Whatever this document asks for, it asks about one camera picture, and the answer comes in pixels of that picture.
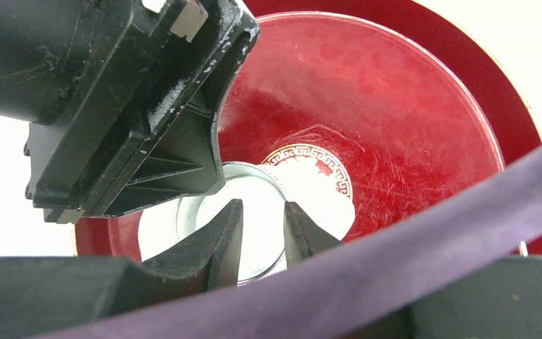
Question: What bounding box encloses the round metal cutter ring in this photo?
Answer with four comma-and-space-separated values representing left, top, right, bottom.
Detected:
174, 161, 293, 287

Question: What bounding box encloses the white dough piece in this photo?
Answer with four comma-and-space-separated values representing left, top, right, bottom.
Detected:
138, 157, 355, 284

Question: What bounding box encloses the round red lacquer tray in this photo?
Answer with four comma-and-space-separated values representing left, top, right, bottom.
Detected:
73, 1, 542, 261

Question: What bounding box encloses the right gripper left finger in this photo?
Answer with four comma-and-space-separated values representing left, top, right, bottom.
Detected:
0, 199, 243, 338

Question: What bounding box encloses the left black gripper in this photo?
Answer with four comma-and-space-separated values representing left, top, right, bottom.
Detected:
0, 1, 260, 224

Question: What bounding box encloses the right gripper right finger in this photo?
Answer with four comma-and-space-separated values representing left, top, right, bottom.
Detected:
283, 201, 542, 339

